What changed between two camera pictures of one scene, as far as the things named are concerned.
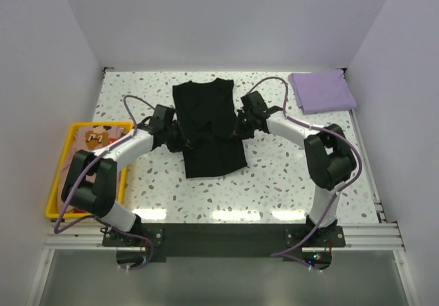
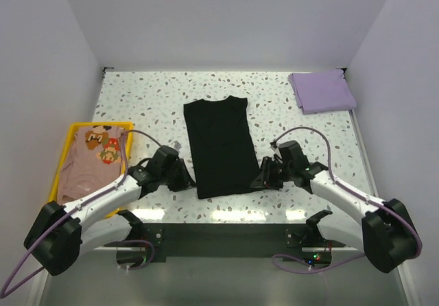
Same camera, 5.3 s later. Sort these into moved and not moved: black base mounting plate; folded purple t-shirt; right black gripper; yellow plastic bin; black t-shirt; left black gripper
Moved: black t-shirt; left black gripper; right black gripper
Not moved: yellow plastic bin; folded purple t-shirt; black base mounting plate
